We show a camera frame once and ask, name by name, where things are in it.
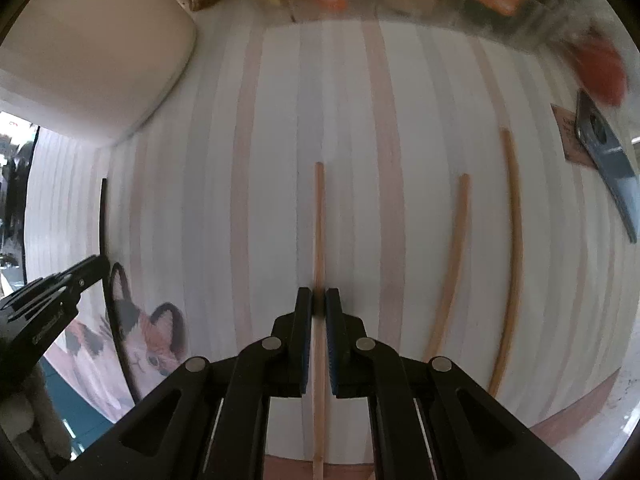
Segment black chopstick curved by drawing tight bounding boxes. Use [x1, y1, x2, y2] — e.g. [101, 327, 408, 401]
[99, 178, 141, 404]

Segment teal cabinet door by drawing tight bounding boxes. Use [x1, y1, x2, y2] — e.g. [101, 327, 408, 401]
[40, 358, 113, 458]

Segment wooden chopstick green tip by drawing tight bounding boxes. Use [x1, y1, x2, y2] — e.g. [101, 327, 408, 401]
[488, 127, 524, 398]

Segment beige cylindrical utensil holder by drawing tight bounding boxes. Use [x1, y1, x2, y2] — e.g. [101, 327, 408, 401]
[1, 0, 196, 146]

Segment striped cat table mat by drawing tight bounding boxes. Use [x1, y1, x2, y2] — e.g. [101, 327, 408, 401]
[22, 0, 632, 480]

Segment dark blue smartphone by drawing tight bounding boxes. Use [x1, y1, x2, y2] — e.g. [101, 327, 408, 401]
[574, 89, 639, 245]

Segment brown card label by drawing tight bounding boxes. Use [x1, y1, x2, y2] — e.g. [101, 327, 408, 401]
[551, 104, 596, 168]

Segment red object in bag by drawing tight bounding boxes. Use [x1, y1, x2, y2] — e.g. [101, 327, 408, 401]
[570, 35, 627, 107]

